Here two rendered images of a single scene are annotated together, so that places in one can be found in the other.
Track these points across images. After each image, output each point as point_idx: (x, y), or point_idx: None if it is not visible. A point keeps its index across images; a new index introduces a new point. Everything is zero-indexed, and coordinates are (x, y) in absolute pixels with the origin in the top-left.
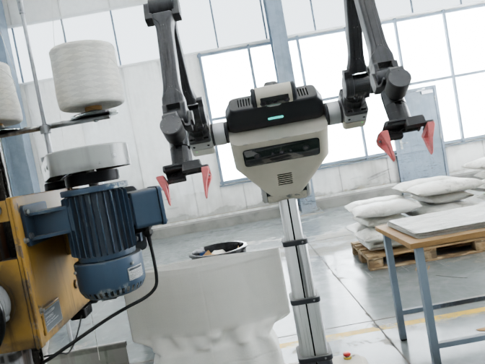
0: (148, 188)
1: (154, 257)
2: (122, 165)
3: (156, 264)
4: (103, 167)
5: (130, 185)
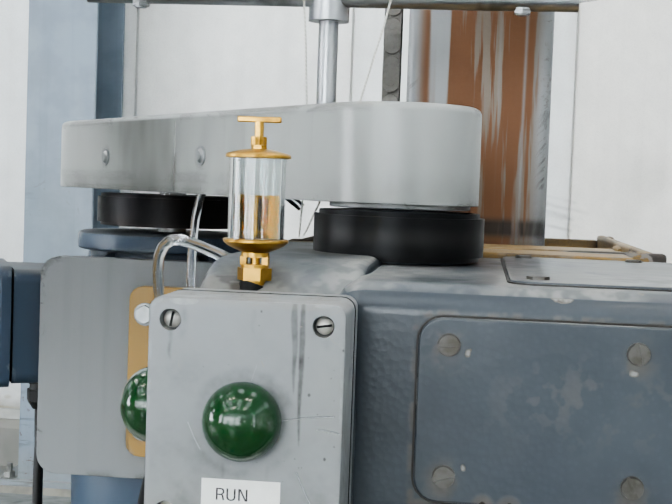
0: (26, 262)
1: (34, 472)
2: (80, 183)
3: (33, 494)
4: (142, 180)
5: (62, 255)
